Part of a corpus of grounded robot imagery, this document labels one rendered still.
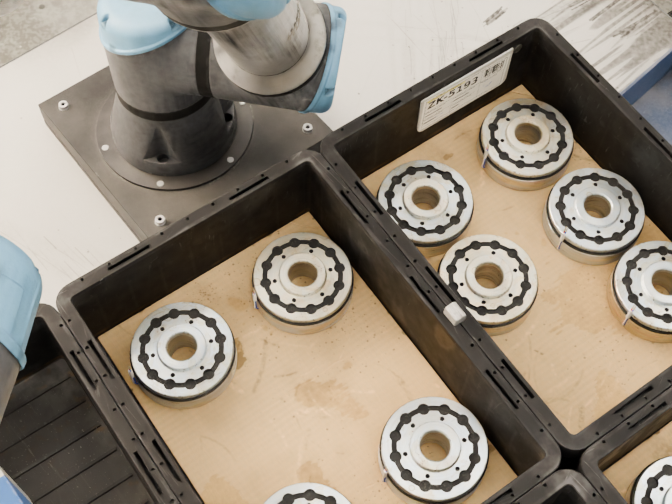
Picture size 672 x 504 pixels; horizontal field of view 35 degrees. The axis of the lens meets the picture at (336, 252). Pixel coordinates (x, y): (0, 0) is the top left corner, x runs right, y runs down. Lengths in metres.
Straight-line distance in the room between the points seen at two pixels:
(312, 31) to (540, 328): 0.38
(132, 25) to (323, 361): 0.39
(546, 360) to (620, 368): 0.07
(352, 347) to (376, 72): 0.46
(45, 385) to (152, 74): 0.34
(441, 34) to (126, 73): 0.48
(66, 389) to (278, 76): 0.38
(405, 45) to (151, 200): 0.42
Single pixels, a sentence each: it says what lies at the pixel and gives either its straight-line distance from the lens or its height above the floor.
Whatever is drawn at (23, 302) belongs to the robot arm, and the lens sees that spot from 0.49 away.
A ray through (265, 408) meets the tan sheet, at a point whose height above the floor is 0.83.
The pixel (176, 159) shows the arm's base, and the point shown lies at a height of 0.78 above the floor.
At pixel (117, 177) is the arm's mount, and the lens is 1.30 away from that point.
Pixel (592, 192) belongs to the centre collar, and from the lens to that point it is 1.17.
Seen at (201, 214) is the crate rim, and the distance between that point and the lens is 1.05.
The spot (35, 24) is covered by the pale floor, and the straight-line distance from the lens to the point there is 2.46.
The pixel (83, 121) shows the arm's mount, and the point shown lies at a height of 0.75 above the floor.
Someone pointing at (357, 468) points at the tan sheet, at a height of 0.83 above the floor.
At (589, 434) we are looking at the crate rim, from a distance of 0.99.
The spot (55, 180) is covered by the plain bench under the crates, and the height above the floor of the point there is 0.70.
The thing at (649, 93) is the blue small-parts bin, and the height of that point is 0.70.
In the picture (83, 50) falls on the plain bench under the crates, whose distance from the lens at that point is 1.48.
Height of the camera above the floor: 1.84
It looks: 62 degrees down
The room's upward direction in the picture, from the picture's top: 2 degrees clockwise
